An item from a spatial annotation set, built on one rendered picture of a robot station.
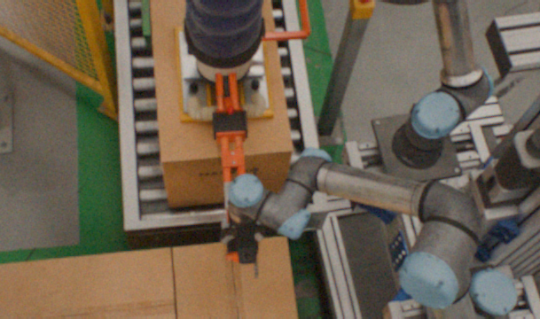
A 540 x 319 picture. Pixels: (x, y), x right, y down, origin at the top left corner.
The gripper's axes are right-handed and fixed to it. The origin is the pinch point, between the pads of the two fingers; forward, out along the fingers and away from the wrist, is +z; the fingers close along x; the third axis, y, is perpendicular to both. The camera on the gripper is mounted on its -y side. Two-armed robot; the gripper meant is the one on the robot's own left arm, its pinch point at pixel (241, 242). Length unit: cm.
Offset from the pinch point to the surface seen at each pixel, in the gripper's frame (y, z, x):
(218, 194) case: 31, 44, 4
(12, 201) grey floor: 58, 109, 88
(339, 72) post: 79, 51, -46
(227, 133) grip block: 31.3, -2.6, 1.4
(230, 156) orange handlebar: 24.8, -1.2, 0.9
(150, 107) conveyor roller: 71, 54, 26
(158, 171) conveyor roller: 45, 54, 24
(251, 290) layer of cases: -1, 54, -5
